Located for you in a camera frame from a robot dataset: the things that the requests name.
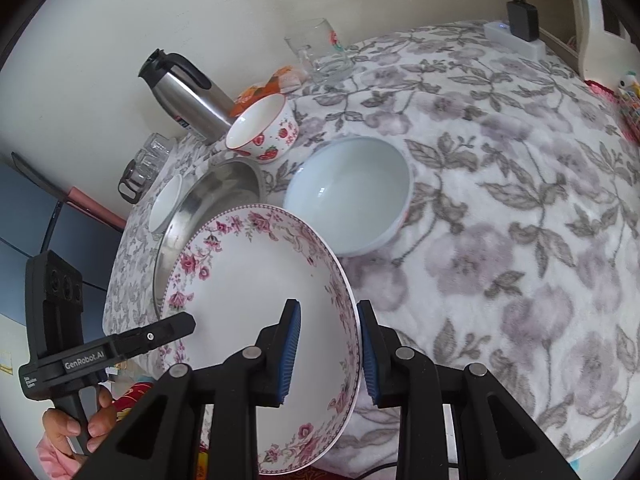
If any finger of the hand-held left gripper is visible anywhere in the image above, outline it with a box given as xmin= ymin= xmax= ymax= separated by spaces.
xmin=106 ymin=311 xmax=196 ymax=361

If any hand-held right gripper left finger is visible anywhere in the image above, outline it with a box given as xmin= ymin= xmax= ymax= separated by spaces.
xmin=70 ymin=299 xmax=303 ymax=480

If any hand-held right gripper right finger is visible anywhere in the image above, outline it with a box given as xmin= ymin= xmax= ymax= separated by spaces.
xmin=356 ymin=301 xmax=583 ymax=480

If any pink floral rimmed plate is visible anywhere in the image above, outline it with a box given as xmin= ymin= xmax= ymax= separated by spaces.
xmin=159 ymin=203 xmax=362 ymax=476

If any small white bowl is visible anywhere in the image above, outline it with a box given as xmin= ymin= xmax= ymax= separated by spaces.
xmin=149 ymin=175 xmax=185 ymax=233

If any stainless steel basin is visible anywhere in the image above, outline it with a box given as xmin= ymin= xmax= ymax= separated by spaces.
xmin=152 ymin=157 xmax=273 ymax=306

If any large light blue bowl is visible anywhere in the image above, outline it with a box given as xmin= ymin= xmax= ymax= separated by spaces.
xmin=282 ymin=136 xmax=415 ymax=257

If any strawberry print bowl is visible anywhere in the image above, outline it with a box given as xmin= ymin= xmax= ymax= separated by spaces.
xmin=224 ymin=94 xmax=300 ymax=163

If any person's left hand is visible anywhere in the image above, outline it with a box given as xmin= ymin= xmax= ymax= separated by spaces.
xmin=42 ymin=386 xmax=118 ymax=466

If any red patterned cloth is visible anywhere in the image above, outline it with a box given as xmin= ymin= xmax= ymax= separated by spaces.
xmin=111 ymin=381 xmax=155 ymax=413

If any red flat board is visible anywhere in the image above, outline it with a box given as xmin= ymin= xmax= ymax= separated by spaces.
xmin=67 ymin=186 xmax=126 ymax=231

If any dark blue panel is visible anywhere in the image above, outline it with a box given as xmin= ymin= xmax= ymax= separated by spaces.
xmin=0 ymin=160 xmax=126 ymax=321

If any pink clothing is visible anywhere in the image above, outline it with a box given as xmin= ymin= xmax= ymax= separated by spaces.
xmin=37 ymin=435 xmax=86 ymax=480

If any small clear glass cup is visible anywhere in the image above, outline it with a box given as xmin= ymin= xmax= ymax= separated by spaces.
xmin=135 ymin=152 xmax=161 ymax=181
xmin=145 ymin=132 xmax=173 ymax=161

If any grey floral blanket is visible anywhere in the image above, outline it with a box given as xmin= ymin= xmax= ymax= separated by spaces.
xmin=102 ymin=20 xmax=640 ymax=478

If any stainless steel thermos jug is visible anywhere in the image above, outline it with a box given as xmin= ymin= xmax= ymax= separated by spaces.
xmin=138 ymin=48 xmax=238 ymax=142

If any orange and white snack packet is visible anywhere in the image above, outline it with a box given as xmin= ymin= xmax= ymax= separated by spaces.
xmin=265 ymin=65 xmax=308 ymax=96

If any clear glass mug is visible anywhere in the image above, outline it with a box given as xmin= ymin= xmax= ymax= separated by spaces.
xmin=284 ymin=18 xmax=353 ymax=85

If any white power strip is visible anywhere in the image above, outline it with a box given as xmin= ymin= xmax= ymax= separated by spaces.
xmin=484 ymin=20 xmax=547 ymax=58

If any black charger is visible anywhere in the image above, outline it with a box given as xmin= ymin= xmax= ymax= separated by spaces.
xmin=506 ymin=1 xmax=541 ymax=42

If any small plush toy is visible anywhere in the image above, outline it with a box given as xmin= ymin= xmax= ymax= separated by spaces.
xmin=617 ymin=71 xmax=640 ymax=106

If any white wooden furniture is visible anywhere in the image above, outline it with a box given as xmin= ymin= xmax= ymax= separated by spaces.
xmin=567 ymin=0 xmax=631 ymax=81

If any thin black cable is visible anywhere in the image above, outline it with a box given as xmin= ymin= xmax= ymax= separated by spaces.
xmin=40 ymin=202 xmax=63 ymax=261

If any glass pitcher with black handle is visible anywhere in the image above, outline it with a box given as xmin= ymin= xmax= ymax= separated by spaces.
xmin=118 ymin=160 xmax=151 ymax=205

